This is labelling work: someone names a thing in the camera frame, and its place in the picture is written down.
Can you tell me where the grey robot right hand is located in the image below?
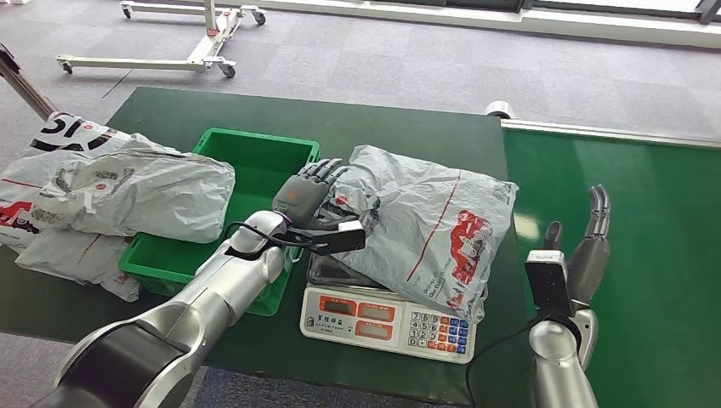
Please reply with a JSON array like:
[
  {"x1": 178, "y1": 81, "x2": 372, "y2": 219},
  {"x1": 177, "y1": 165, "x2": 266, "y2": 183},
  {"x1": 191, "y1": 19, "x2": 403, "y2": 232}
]
[{"x1": 542, "y1": 184, "x2": 612, "y2": 309}]

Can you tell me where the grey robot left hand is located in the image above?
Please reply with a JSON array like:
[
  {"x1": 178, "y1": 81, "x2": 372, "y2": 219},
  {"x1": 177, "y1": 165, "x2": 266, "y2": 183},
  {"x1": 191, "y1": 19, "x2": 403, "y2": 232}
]
[{"x1": 271, "y1": 158, "x2": 361, "y2": 232}]

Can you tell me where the grey package with red truck print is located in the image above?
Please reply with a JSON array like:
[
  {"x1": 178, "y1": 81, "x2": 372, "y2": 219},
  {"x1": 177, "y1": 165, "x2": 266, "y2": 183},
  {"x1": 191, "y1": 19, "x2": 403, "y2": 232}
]
[{"x1": 318, "y1": 144, "x2": 519, "y2": 325}]

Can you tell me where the green conveyor belt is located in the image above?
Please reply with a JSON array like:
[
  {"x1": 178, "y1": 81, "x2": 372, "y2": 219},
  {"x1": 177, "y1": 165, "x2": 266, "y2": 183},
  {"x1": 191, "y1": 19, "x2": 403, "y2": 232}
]
[{"x1": 502, "y1": 129, "x2": 721, "y2": 408}]

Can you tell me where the crumpled grey plastic package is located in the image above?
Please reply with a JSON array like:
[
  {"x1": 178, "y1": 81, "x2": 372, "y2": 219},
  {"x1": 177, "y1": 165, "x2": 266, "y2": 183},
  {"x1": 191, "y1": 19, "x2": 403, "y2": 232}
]
[{"x1": 31, "y1": 147, "x2": 236, "y2": 245}]

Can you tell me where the silver conveyor roller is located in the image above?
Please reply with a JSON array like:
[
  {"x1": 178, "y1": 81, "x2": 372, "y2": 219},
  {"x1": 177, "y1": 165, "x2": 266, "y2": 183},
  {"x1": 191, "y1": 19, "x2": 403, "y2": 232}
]
[{"x1": 485, "y1": 100, "x2": 515, "y2": 121}]

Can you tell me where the flat grey package red line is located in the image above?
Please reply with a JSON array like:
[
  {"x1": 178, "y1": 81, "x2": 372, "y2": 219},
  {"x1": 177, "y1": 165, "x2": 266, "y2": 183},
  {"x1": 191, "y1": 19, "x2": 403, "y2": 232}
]
[{"x1": 14, "y1": 229, "x2": 142, "y2": 303}]

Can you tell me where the white package with black letters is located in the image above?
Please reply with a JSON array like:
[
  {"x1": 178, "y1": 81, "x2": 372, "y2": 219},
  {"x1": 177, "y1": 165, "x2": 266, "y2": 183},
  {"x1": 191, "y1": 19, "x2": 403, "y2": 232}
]
[{"x1": 28, "y1": 111, "x2": 181, "y2": 160}]

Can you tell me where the white package with red print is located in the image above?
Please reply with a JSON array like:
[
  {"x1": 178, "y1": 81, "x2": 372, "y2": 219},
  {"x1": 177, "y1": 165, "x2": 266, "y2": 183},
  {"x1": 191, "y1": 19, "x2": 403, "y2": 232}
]
[{"x1": 0, "y1": 150, "x2": 74, "y2": 254}]

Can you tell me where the green plastic crate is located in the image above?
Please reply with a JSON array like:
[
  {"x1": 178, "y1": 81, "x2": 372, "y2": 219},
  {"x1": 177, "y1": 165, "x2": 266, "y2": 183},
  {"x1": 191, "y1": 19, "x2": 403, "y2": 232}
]
[{"x1": 118, "y1": 127, "x2": 321, "y2": 318}]

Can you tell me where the dark green table cover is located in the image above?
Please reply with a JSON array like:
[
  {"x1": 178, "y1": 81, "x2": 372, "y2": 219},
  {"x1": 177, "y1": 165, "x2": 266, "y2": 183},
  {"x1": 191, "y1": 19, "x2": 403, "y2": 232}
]
[{"x1": 0, "y1": 86, "x2": 536, "y2": 408}]

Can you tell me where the white electronic scale steel tray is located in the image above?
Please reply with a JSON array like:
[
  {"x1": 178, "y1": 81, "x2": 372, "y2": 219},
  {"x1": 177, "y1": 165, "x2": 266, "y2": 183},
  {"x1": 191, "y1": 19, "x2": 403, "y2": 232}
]
[{"x1": 299, "y1": 252, "x2": 489, "y2": 366}]

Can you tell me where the white wheeled stand base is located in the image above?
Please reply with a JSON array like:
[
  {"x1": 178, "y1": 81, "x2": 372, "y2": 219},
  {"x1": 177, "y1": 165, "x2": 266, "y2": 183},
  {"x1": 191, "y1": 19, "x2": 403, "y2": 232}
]
[{"x1": 54, "y1": 0, "x2": 268, "y2": 80}]

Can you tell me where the white window ledge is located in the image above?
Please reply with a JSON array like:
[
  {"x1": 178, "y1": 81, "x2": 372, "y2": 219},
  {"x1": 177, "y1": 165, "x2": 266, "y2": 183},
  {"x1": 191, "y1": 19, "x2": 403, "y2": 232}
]
[{"x1": 247, "y1": 0, "x2": 721, "y2": 52}]

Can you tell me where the dark slanted pole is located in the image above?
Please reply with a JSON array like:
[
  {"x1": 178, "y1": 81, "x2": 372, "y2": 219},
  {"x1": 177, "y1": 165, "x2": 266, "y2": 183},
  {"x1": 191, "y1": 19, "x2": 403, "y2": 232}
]
[{"x1": 0, "y1": 43, "x2": 59, "y2": 122}]

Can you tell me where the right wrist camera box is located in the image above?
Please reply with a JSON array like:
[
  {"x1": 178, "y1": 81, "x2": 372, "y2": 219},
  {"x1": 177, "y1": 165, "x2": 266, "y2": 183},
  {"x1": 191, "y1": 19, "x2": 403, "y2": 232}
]
[{"x1": 525, "y1": 249, "x2": 576, "y2": 320}]

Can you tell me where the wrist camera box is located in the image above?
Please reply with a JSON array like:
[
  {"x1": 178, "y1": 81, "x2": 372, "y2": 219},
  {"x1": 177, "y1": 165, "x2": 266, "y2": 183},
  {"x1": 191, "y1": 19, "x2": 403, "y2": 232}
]
[
  {"x1": 290, "y1": 219, "x2": 367, "y2": 256},
  {"x1": 525, "y1": 249, "x2": 576, "y2": 320}
]

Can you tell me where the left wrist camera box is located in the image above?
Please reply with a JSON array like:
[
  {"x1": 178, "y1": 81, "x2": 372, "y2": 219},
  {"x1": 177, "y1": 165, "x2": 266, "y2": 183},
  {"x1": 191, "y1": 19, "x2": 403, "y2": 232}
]
[{"x1": 290, "y1": 219, "x2": 367, "y2": 256}]

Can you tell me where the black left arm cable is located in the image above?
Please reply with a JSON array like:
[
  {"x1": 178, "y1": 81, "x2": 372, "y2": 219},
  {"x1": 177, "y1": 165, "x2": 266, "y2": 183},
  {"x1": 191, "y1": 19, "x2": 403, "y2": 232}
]
[{"x1": 222, "y1": 224, "x2": 312, "y2": 264}]

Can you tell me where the silver conveyor side rail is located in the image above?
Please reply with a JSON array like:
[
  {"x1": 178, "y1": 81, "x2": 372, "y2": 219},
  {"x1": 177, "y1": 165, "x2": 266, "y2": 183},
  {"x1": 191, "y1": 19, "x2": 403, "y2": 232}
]
[{"x1": 500, "y1": 118, "x2": 721, "y2": 150}]

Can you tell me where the dark window frame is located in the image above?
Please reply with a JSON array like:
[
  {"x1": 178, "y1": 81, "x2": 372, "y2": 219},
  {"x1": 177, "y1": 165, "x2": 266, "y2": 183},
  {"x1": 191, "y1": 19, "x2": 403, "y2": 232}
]
[{"x1": 360, "y1": 0, "x2": 721, "y2": 26}]

